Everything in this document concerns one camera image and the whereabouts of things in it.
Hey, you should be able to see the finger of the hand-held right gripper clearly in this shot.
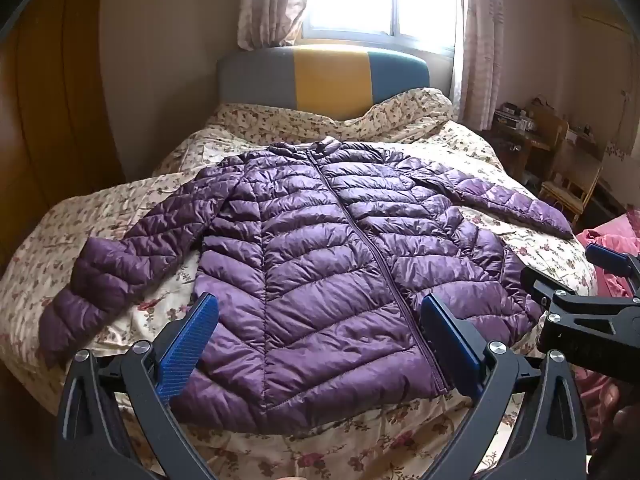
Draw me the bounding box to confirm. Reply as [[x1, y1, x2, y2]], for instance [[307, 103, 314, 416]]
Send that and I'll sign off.
[[585, 243, 640, 292], [520, 265, 640, 322]]

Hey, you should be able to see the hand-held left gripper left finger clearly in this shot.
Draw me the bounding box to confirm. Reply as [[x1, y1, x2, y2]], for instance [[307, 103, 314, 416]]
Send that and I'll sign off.
[[55, 292, 221, 480]]

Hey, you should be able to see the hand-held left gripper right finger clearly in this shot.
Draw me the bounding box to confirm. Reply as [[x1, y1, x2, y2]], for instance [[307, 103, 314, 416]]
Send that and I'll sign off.
[[420, 293, 589, 480]]

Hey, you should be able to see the purple puffer jacket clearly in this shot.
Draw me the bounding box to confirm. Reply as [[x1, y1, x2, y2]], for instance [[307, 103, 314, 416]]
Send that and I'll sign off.
[[39, 136, 575, 437]]

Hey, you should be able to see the floral quilt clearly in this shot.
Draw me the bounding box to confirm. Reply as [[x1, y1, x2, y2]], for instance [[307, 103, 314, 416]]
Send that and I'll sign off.
[[0, 87, 599, 480]]

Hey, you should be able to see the pink cloth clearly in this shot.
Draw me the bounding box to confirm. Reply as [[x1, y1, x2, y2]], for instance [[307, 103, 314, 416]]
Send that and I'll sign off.
[[570, 210, 640, 448]]

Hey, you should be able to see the wooden chair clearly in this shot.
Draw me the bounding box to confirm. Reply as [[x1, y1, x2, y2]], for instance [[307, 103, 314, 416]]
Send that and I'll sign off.
[[520, 105, 603, 226]]

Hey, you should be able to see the cluttered wooden desk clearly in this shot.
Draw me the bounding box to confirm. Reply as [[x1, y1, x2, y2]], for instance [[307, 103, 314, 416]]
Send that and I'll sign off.
[[487, 95, 608, 181]]

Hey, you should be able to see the patterned curtain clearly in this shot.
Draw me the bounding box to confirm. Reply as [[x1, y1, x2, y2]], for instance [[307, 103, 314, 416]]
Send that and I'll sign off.
[[236, 0, 315, 52], [449, 0, 507, 132]]

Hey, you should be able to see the wooden wardrobe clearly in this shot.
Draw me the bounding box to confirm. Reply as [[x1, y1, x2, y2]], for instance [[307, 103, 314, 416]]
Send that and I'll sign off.
[[0, 0, 127, 271]]

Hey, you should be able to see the grey yellow teal headboard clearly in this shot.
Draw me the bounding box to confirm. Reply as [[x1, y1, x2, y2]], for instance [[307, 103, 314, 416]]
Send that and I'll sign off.
[[216, 39, 432, 122]]

